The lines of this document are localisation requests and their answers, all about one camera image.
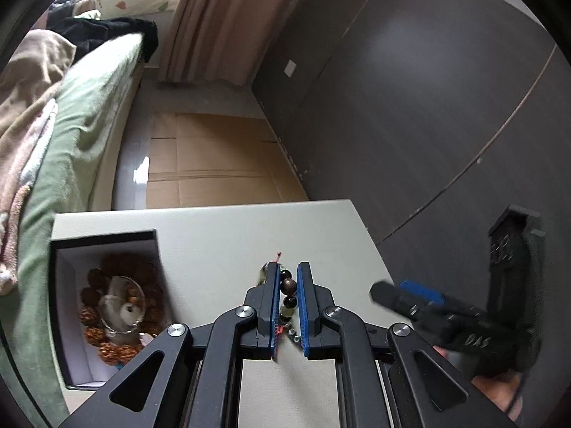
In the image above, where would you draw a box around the flattened cardboard sheet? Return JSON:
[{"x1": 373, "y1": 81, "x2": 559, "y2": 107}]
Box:
[{"x1": 145, "y1": 113, "x2": 309, "y2": 209}]

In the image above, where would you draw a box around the person's right hand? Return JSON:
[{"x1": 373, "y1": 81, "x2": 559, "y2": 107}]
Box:
[{"x1": 435, "y1": 345, "x2": 531, "y2": 414}]

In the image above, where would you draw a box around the dark wooden bead bracelet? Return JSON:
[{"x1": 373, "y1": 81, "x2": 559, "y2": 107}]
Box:
[{"x1": 259, "y1": 252, "x2": 300, "y2": 344}]

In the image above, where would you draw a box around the brown rudraksha bead bracelet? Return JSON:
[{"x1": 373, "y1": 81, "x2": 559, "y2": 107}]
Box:
[{"x1": 79, "y1": 254, "x2": 168, "y2": 364}]

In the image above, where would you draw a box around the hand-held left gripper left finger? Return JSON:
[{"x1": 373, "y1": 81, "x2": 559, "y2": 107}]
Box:
[{"x1": 58, "y1": 262, "x2": 283, "y2": 428}]

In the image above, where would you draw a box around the beige blanket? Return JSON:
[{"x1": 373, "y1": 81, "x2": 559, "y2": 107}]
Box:
[{"x1": 0, "y1": 29, "x2": 76, "y2": 295}]

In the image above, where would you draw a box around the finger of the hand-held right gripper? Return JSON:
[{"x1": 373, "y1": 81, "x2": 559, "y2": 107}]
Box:
[
  {"x1": 370, "y1": 281, "x2": 443, "y2": 329},
  {"x1": 399, "y1": 280, "x2": 483, "y2": 318}
]

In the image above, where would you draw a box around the white leaf-print bedding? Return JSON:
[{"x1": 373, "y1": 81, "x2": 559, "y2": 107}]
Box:
[{"x1": 74, "y1": 0, "x2": 188, "y2": 21}]

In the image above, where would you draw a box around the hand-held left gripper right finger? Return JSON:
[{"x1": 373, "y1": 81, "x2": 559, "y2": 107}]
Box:
[{"x1": 297, "y1": 262, "x2": 518, "y2": 428}]

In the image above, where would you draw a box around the black gift box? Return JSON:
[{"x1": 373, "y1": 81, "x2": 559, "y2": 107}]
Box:
[{"x1": 48, "y1": 229, "x2": 175, "y2": 392}]

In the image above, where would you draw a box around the wide pink curtain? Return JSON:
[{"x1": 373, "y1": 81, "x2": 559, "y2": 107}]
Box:
[{"x1": 157, "y1": 0, "x2": 313, "y2": 87}]

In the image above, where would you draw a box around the black garment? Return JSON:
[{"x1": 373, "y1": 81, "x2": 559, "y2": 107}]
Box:
[{"x1": 47, "y1": 16, "x2": 159, "y2": 63}]

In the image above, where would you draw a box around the translucent white bangle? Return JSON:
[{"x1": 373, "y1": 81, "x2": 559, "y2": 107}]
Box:
[{"x1": 97, "y1": 275, "x2": 147, "y2": 335}]

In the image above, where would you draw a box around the bed with green sheet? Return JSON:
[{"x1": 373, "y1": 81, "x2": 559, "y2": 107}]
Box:
[{"x1": 0, "y1": 33, "x2": 146, "y2": 428}]

